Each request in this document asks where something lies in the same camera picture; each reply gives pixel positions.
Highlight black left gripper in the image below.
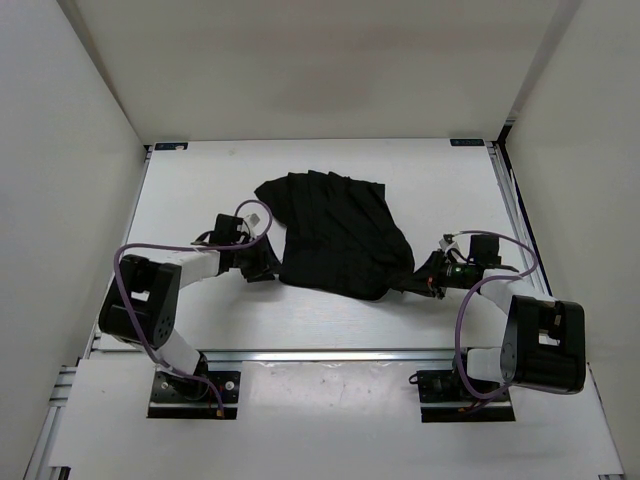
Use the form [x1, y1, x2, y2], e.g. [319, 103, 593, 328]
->
[231, 233, 287, 283]

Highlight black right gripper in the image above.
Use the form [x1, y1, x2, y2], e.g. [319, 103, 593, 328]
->
[398, 248, 473, 299]

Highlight black skirt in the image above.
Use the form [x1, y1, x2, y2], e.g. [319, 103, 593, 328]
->
[255, 171, 415, 301]

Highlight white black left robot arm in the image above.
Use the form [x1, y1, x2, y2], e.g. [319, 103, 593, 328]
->
[98, 231, 281, 400]

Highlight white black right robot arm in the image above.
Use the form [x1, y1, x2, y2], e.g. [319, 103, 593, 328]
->
[399, 248, 586, 401]

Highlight blue right corner label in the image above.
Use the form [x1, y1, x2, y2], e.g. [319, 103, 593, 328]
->
[450, 138, 485, 148]

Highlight blue corner label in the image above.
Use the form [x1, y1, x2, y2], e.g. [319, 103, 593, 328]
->
[450, 138, 485, 148]
[154, 142, 189, 151]

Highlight blue left corner label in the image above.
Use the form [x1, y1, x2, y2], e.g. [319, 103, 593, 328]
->
[154, 142, 189, 151]

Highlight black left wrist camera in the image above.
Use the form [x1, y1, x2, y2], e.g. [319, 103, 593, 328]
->
[192, 214, 260, 246]

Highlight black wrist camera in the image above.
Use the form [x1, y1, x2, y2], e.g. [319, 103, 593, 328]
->
[439, 234, 502, 267]
[192, 214, 260, 246]

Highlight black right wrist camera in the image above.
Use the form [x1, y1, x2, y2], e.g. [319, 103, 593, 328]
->
[439, 234, 502, 267]

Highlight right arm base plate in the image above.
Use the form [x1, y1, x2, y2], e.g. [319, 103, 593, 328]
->
[408, 350, 516, 423]

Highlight aluminium right frame rail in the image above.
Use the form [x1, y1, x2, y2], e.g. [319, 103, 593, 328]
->
[488, 120, 552, 294]

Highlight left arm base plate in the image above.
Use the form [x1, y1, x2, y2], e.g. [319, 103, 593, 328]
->
[147, 356, 241, 420]

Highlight aluminium front table rail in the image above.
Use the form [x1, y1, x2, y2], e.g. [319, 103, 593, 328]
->
[89, 348, 501, 364]

